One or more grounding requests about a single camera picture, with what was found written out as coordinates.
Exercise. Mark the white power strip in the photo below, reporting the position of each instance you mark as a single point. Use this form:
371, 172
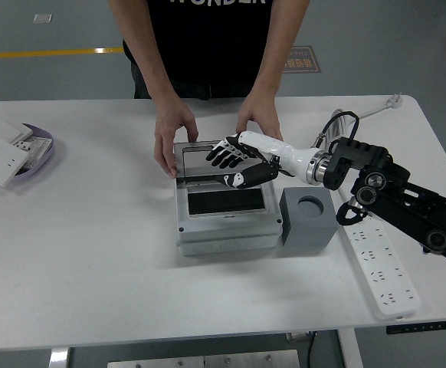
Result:
384, 276

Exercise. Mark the person's left hand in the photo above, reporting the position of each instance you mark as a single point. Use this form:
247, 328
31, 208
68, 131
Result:
263, 115

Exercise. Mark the grey cube with round hole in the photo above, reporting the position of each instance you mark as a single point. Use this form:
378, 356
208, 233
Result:
307, 237

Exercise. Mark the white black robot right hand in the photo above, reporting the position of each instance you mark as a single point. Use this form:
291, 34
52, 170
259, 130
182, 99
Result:
280, 151

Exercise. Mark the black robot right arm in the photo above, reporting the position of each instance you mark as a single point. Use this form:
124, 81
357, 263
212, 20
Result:
399, 199

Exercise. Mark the white table leg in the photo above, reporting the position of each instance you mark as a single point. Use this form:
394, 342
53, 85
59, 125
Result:
58, 358
350, 350

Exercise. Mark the black table control panel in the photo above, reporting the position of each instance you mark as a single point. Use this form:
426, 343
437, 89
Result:
418, 327

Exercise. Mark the person's left forearm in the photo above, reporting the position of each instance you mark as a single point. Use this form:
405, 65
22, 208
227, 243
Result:
280, 50

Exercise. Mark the small metal floor plate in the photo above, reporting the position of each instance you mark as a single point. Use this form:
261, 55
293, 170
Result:
43, 18

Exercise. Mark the person's right hand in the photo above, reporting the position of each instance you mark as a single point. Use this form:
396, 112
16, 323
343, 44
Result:
171, 122

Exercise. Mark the small grey bracket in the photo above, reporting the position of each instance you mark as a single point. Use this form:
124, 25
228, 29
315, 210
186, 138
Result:
297, 336

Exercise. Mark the person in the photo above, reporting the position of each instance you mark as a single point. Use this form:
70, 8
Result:
207, 38

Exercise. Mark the white wall switch plate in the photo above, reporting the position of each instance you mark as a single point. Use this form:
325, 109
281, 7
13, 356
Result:
4, 130

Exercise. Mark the grey junction box with lid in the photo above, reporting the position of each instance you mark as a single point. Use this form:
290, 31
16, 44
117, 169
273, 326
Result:
227, 234

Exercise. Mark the printed socket panel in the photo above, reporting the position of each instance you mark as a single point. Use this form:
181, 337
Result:
39, 147

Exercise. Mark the person's right forearm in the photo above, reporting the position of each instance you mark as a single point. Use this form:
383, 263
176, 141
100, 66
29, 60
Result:
142, 50

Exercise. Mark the metal base plate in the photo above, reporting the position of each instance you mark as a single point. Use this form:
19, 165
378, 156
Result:
207, 361

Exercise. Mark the purple tray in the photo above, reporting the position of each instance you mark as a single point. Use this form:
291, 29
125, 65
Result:
43, 163

